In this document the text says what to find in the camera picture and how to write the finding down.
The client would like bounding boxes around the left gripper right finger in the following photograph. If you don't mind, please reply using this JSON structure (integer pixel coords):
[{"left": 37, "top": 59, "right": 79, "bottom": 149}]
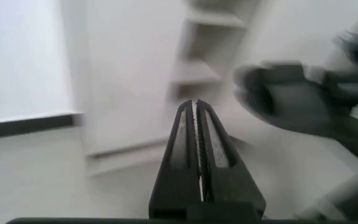
[{"left": 195, "top": 99, "right": 267, "bottom": 219}]

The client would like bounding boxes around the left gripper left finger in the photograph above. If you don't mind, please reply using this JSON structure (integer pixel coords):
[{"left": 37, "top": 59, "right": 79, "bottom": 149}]
[{"left": 148, "top": 100, "right": 204, "bottom": 220}]

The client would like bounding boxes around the white shelf cabinet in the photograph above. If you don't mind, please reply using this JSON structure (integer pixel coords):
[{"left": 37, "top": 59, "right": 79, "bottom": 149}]
[{"left": 60, "top": 0, "right": 262, "bottom": 177}]

